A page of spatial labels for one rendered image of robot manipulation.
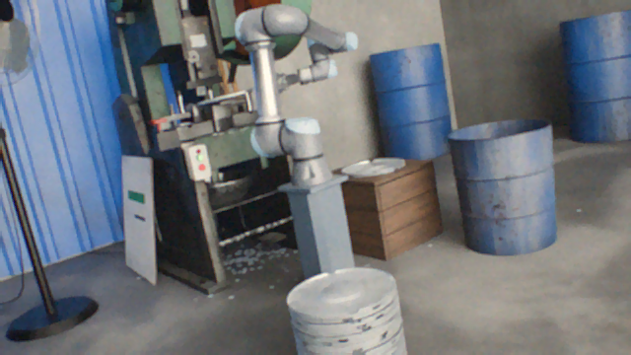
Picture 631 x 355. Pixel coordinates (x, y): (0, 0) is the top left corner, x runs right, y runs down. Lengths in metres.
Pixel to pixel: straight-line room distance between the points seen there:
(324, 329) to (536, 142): 1.19
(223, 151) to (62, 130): 1.41
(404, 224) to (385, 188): 0.20
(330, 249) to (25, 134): 2.16
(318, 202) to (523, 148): 0.80
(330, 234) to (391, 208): 0.47
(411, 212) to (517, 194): 0.50
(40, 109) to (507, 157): 2.63
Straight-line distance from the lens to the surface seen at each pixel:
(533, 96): 5.24
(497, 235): 2.26
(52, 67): 3.63
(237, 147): 2.48
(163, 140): 2.31
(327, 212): 1.95
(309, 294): 1.50
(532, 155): 2.20
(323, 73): 2.36
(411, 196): 2.44
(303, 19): 2.01
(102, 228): 3.70
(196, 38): 2.61
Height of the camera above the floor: 0.84
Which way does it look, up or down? 12 degrees down
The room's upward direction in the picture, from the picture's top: 10 degrees counter-clockwise
